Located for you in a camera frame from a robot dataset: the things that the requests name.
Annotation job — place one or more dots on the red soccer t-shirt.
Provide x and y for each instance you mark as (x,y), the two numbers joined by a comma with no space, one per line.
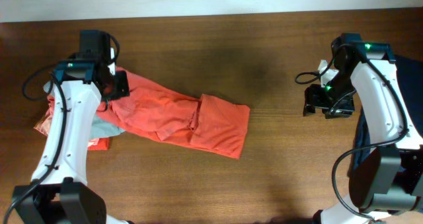
(155,112)

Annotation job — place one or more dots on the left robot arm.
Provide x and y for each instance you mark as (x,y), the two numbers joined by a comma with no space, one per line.
(58,191)

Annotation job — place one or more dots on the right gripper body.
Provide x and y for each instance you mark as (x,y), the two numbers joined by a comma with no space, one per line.
(336,98)

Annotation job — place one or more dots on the grey folded shirt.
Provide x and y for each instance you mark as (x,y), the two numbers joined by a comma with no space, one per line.
(105,128)

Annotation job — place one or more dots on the pink folded garment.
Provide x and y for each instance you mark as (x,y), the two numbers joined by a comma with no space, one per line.
(44,123)

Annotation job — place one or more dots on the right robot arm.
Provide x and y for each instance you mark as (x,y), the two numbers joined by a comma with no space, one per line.
(344,211)

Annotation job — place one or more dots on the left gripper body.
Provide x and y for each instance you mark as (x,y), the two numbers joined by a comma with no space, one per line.
(121,88)

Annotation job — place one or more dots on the navy blue garment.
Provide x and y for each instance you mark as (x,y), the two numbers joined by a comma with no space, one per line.
(390,177)

